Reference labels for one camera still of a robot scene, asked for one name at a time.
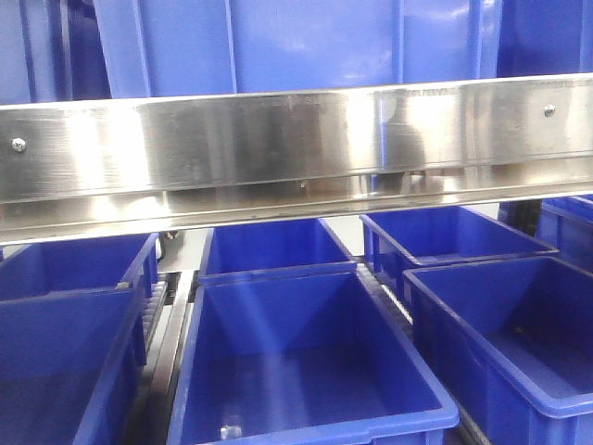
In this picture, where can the rear middle lower blue bin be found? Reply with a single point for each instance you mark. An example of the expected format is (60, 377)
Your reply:
(246, 252)

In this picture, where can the blue bin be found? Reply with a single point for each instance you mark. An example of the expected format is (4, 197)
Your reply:
(166, 48)
(246, 252)
(398, 240)
(566, 224)
(70, 366)
(512, 342)
(316, 359)

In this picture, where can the far right lower blue bin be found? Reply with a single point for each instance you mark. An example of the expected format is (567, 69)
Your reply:
(566, 224)

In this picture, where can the right rail screw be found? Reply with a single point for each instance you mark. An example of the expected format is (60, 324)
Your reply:
(549, 110)

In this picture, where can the steel roller track divider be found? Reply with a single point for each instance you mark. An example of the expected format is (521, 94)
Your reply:
(154, 403)

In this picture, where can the stainless steel shelf rail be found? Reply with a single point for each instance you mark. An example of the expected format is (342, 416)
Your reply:
(139, 165)

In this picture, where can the rail screw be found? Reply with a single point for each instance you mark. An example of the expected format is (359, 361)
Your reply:
(549, 110)
(18, 144)

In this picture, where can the left rail screw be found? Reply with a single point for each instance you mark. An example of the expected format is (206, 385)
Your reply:
(18, 144)

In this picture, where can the upper left blue bin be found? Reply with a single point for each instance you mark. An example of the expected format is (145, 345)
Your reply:
(166, 48)

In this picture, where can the far left lower blue bin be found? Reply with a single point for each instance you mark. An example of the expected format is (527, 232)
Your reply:
(70, 366)

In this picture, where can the rear right lower blue bin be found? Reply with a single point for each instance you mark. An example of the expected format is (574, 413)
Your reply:
(398, 240)

